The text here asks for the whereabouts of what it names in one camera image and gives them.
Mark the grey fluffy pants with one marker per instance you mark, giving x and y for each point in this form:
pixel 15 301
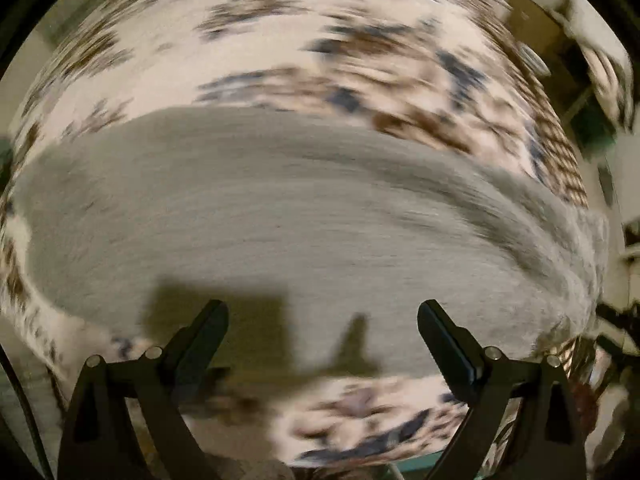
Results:
pixel 322 239

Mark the floral white brown blanket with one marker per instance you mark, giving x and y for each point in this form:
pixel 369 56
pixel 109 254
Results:
pixel 444 74

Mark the white round tape roll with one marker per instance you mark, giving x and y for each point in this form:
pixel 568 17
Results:
pixel 533 61

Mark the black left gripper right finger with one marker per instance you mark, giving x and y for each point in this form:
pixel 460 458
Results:
pixel 546 441

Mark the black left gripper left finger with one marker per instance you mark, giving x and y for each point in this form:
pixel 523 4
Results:
pixel 99 441

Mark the brown wooden table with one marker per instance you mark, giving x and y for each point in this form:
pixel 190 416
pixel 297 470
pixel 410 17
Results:
pixel 567 81

